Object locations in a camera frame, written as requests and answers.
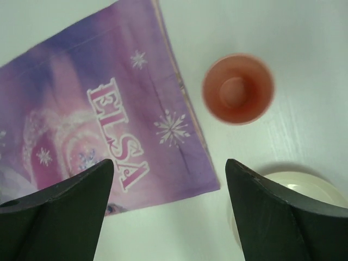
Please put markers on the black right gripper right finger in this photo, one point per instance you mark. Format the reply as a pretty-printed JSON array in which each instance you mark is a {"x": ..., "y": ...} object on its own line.
[{"x": 277, "y": 223}]

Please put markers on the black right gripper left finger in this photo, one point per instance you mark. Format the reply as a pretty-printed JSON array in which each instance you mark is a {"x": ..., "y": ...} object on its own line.
[{"x": 61, "y": 222}]

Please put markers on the purple Elsa placemat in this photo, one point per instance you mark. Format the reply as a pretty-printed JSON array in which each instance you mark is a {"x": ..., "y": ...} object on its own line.
[{"x": 106, "y": 87}]

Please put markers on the cream round plate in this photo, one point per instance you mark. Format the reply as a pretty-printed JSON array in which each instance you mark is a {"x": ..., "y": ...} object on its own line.
[{"x": 308, "y": 185}]

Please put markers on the pink plastic cup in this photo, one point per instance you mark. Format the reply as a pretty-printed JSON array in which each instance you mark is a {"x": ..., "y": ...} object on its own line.
[{"x": 238, "y": 88}]

